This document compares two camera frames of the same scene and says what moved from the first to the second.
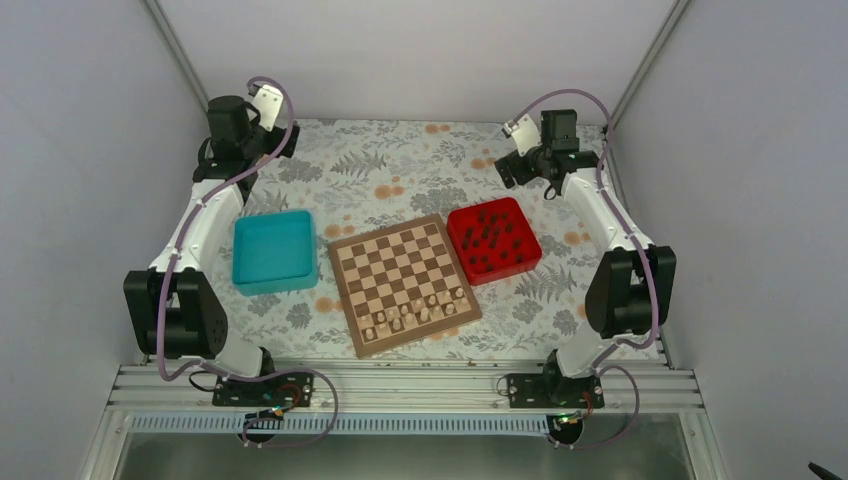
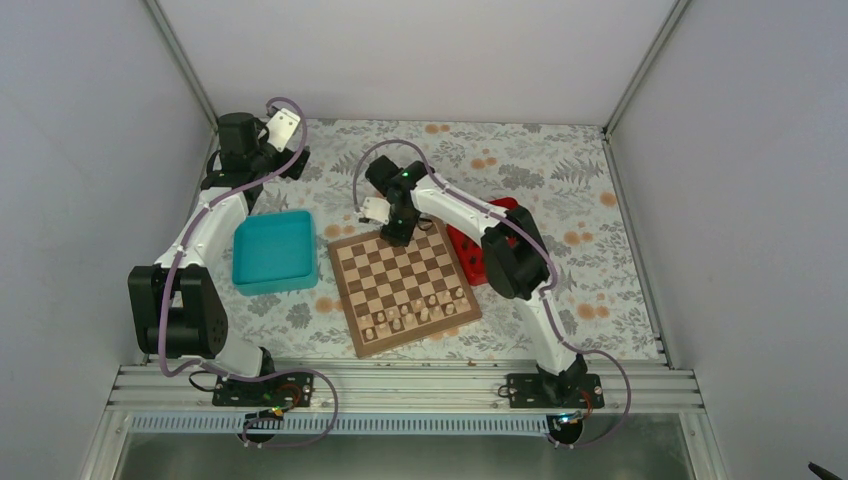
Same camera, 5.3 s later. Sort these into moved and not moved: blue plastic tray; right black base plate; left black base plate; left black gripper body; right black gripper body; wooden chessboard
Moved: left black gripper body; right black gripper body
Not moved: wooden chessboard; right black base plate; left black base plate; blue plastic tray
